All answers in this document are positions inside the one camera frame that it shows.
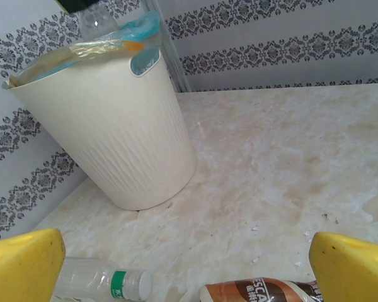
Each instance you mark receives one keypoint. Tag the brown coffee drink bottle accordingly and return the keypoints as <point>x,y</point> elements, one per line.
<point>239,291</point>

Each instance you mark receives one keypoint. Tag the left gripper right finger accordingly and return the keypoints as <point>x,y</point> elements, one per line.
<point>352,270</point>

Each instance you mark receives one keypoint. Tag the clear cola bottle red label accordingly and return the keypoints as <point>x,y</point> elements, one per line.
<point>96,23</point>

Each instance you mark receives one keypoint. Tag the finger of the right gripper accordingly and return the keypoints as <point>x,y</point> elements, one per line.
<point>78,4</point>

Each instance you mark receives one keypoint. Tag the right aluminium frame post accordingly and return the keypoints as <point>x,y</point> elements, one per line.
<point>170,47</point>

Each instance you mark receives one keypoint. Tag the cream ribbed plastic bin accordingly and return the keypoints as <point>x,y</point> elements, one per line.
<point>113,126</point>

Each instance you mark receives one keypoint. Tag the clear bottle green label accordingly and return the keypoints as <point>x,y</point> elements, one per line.
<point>82,280</point>

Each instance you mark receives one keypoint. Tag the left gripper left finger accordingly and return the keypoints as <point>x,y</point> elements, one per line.
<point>22,267</point>

